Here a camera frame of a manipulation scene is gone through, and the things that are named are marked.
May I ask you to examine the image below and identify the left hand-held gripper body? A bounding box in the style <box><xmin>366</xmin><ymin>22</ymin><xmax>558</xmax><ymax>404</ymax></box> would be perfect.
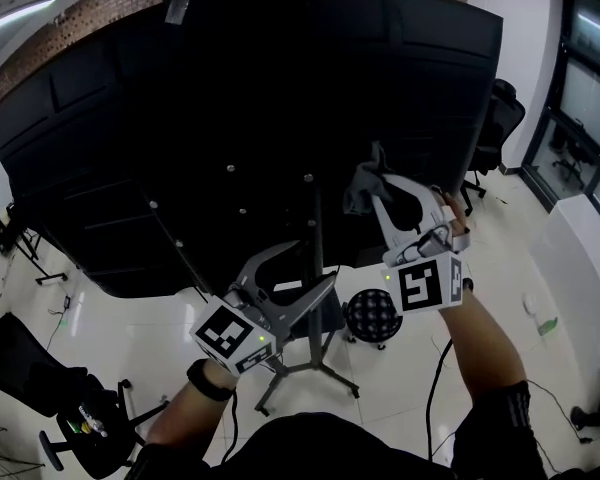
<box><xmin>189</xmin><ymin>280</ymin><xmax>292</xmax><ymax>377</ymax></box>

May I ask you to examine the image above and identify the round black dotted stool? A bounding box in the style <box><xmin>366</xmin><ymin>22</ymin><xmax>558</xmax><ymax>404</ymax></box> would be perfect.
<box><xmin>341</xmin><ymin>287</ymin><xmax>404</xmax><ymax>352</ymax></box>

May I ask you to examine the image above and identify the long ceiling light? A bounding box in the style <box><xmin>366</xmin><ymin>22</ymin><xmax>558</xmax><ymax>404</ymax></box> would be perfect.
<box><xmin>0</xmin><ymin>0</ymin><xmax>58</xmax><ymax>40</ymax></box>

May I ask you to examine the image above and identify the person's right hand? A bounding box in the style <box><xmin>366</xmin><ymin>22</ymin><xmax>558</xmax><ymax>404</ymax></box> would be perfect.
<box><xmin>439</xmin><ymin>192</ymin><xmax>470</xmax><ymax>238</ymax></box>

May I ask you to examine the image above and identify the black wristband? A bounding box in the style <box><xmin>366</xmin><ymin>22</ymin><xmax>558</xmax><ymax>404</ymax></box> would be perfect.
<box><xmin>186</xmin><ymin>357</ymin><xmax>237</xmax><ymax>403</ymax></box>

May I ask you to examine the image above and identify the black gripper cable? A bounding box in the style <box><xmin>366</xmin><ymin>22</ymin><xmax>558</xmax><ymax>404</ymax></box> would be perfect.
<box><xmin>423</xmin><ymin>338</ymin><xmax>455</xmax><ymax>463</ymax></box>
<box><xmin>221</xmin><ymin>391</ymin><xmax>240</xmax><ymax>465</ymax></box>

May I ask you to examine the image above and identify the person's right forearm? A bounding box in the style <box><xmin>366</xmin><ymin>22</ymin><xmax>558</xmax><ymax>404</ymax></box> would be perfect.
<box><xmin>436</xmin><ymin>287</ymin><xmax>532</xmax><ymax>422</ymax></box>

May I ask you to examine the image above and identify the small bottle with yellow cap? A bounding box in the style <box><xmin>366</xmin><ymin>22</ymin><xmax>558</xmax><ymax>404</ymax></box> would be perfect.
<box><xmin>77</xmin><ymin>404</ymin><xmax>110</xmax><ymax>439</ymax></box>

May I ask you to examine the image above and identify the large black television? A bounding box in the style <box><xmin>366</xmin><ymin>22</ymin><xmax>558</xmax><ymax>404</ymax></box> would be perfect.
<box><xmin>0</xmin><ymin>0</ymin><xmax>505</xmax><ymax>300</ymax></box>

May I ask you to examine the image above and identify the black TV stand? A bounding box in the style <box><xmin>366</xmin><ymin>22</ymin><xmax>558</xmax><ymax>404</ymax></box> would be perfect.
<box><xmin>253</xmin><ymin>172</ymin><xmax>362</xmax><ymax>417</ymax></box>

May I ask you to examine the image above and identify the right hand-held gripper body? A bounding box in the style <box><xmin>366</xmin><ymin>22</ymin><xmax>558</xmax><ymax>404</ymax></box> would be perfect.
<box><xmin>381</xmin><ymin>221</ymin><xmax>466</xmax><ymax>316</ymax></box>

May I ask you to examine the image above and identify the gray cloth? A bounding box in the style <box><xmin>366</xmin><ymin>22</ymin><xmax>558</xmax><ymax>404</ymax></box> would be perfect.
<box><xmin>341</xmin><ymin>140</ymin><xmax>397</xmax><ymax>217</ymax></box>

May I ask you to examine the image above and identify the black mesh office chair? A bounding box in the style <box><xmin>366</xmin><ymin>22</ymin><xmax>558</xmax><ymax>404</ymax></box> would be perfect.
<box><xmin>460</xmin><ymin>77</ymin><xmax>527</xmax><ymax>218</ymax></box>

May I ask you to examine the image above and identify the person's black clothing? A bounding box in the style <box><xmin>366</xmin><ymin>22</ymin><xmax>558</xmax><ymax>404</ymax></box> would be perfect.
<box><xmin>127</xmin><ymin>380</ymin><xmax>554</xmax><ymax>480</ymax></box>

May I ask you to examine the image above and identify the black office chair with armrests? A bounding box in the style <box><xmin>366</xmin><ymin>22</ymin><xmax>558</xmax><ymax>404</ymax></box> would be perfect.
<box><xmin>0</xmin><ymin>293</ymin><xmax>170</xmax><ymax>480</ymax></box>

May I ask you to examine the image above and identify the person's left forearm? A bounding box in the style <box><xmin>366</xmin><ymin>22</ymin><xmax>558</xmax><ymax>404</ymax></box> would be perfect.
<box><xmin>144</xmin><ymin>360</ymin><xmax>237</xmax><ymax>450</ymax></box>

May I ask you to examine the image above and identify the black rolling rack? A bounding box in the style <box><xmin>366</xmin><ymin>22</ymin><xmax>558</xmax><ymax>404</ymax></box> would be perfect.
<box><xmin>0</xmin><ymin>191</ymin><xmax>70</xmax><ymax>287</ymax></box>

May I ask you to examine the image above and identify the dark framed glass window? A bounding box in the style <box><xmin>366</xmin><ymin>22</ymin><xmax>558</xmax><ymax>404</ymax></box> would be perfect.
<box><xmin>521</xmin><ymin>0</ymin><xmax>600</xmax><ymax>215</ymax></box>

